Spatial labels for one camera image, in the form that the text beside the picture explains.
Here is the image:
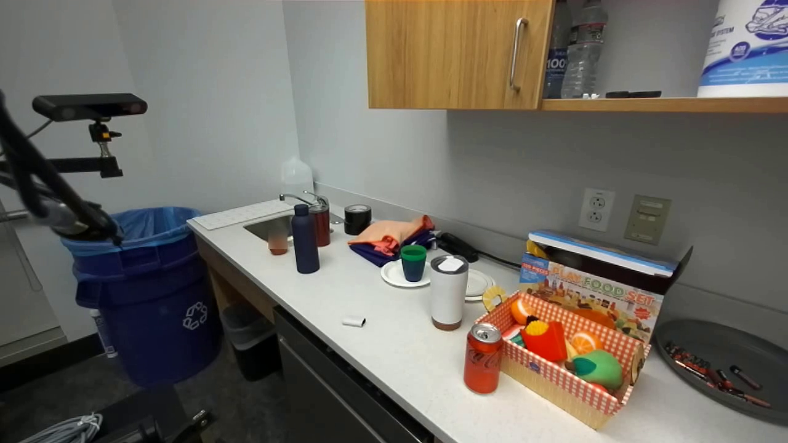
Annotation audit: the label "translucent white jug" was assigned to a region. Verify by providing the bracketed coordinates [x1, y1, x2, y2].
[275, 154, 320, 205]

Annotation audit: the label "white plate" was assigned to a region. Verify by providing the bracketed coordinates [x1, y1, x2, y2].
[461, 266, 501, 306]
[376, 256, 437, 292]

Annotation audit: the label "navy blue cloth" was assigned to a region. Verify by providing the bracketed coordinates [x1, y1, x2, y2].
[349, 226, 439, 270]

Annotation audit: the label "yellow ring toy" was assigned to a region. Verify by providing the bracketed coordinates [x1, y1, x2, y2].
[481, 280, 513, 316]

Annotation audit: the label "black mug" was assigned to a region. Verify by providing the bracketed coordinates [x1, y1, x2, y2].
[342, 202, 374, 239]

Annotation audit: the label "dark dishwasher front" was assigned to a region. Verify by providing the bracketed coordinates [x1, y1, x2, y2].
[274, 306, 439, 443]

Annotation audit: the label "robot arm with black cables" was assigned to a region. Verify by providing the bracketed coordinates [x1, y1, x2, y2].
[0, 83, 124, 245]

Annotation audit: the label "wooden cabinet door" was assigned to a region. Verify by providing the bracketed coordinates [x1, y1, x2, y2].
[364, 0, 556, 112]

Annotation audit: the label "blue toy food box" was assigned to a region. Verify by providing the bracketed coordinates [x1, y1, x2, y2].
[518, 226, 694, 345]

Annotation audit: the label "coral red cloth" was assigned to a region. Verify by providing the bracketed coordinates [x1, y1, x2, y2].
[373, 233, 406, 259]

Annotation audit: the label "red checkered cardboard tray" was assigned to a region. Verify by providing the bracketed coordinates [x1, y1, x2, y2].
[475, 286, 653, 431]

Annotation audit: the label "wooden wall cabinet body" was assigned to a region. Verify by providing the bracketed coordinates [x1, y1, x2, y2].
[363, 0, 788, 116]

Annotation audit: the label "white tumbler brown base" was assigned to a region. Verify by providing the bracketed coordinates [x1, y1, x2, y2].
[428, 252, 471, 332]

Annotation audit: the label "metal cabinet door handle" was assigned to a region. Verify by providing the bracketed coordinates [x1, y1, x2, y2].
[508, 14, 531, 95]

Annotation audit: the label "red toy with yellow top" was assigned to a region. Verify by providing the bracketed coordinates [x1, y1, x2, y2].
[520, 316, 570, 367]

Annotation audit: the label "metal faucet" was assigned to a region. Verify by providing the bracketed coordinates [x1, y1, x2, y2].
[275, 189, 333, 220]

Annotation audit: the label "white wall outlet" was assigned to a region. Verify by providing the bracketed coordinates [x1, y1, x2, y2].
[576, 185, 618, 233]

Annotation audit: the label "steel sink basin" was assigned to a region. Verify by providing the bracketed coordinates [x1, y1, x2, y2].
[242, 212, 299, 245]

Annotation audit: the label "white wipes canister blue label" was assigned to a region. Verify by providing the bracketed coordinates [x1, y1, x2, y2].
[694, 0, 788, 101]

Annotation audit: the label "dark grey round tray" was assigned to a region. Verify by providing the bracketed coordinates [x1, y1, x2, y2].
[653, 316, 788, 429]

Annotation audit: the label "dark red bottle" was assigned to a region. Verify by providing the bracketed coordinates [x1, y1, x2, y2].
[311, 194, 336, 248]

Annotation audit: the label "clear plastic water bottle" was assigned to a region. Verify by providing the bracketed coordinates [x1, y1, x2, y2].
[565, 0, 610, 101]

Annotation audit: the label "wooden sink base cabinet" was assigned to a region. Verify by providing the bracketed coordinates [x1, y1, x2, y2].
[193, 236, 284, 327]

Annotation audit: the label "beige wall switch plate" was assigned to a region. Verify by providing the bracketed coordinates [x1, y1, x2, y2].
[623, 192, 674, 248]

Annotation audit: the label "small black trash bin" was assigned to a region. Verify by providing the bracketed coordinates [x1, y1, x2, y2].
[219, 303, 284, 381]

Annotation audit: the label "flat black item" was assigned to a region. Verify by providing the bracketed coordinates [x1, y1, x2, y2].
[603, 89, 664, 101]

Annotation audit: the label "blue recycling bin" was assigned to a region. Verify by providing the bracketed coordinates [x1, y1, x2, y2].
[60, 202, 227, 392]

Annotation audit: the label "red soda can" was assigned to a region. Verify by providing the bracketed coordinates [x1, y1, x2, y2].
[461, 320, 504, 396]

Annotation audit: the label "green toy fruit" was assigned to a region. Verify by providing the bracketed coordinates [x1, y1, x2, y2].
[570, 348, 629, 393]

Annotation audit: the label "orange toy fruit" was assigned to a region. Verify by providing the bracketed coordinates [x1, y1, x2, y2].
[508, 295, 543, 327]

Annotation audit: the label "orange slice toy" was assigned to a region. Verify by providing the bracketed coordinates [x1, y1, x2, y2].
[566, 327, 607, 356]

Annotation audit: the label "black stereo camera bar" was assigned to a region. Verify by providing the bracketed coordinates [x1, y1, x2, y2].
[30, 92, 151, 126]

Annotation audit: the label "peach orange cloth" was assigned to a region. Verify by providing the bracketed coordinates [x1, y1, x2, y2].
[348, 212, 437, 259]

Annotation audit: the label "bottle with dark blue label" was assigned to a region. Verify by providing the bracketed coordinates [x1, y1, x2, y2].
[545, 44, 575, 101]

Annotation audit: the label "green and blue cup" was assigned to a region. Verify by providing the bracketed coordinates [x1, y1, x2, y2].
[397, 240, 432, 286]

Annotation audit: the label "pens in grey tray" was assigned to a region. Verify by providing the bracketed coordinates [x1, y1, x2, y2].
[664, 341, 775, 412]

